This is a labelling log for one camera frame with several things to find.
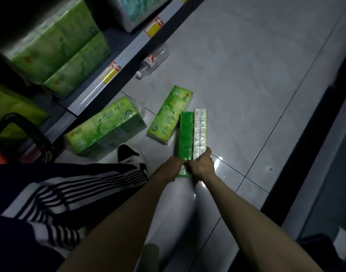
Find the person's left forearm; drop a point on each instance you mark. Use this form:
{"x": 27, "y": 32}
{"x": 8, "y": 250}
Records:
{"x": 124, "y": 223}

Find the black white striped trousers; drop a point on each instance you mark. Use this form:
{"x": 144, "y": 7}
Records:
{"x": 48, "y": 201}

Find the person's right forearm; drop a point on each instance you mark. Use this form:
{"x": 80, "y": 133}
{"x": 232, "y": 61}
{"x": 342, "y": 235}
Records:
{"x": 252, "y": 223}

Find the green and white tissue pack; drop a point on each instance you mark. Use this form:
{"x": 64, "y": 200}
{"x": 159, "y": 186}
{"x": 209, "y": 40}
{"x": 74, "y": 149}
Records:
{"x": 192, "y": 133}

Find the person's left hand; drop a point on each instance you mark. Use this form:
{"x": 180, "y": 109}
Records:
{"x": 170, "y": 168}

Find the person's right thumb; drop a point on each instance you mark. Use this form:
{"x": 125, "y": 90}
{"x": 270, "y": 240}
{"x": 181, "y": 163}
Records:
{"x": 206, "y": 153}

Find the person's left fingers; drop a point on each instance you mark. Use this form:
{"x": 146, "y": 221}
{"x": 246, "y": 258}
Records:
{"x": 183, "y": 167}

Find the yellow-green tissue package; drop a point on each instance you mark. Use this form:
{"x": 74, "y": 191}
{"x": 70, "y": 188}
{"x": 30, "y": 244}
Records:
{"x": 11, "y": 109}

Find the large green tissue bundle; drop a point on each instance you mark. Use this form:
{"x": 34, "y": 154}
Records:
{"x": 105, "y": 127}

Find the flat light green tissue pack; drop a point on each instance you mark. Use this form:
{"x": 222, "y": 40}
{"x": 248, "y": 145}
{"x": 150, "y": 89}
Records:
{"x": 170, "y": 114}

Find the black and white shoe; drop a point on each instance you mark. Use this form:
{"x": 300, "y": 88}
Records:
{"x": 130, "y": 155}

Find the red and yellow price label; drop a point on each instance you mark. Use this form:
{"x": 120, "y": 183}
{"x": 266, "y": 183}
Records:
{"x": 111, "y": 72}
{"x": 154, "y": 26}

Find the dark shelf base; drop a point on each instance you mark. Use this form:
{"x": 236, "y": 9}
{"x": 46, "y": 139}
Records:
{"x": 311, "y": 138}

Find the grey metal store shelf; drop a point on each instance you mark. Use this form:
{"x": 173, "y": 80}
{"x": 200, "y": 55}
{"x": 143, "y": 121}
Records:
{"x": 127, "y": 45}

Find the clear plastic bottle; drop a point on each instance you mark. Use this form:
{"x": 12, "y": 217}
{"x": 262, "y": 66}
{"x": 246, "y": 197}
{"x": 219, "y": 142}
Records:
{"x": 151, "y": 62}

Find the person's right hand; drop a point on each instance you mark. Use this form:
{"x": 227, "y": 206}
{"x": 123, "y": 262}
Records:
{"x": 202, "y": 166}

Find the teal patterned tissue pack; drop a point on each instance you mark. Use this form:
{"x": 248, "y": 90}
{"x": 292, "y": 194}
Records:
{"x": 137, "y": 9}

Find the big green tissue bale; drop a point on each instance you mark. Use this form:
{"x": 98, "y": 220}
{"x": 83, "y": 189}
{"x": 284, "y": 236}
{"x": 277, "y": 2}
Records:
{"x": 48, "y": 42}
{"x": 79, "y": 69}

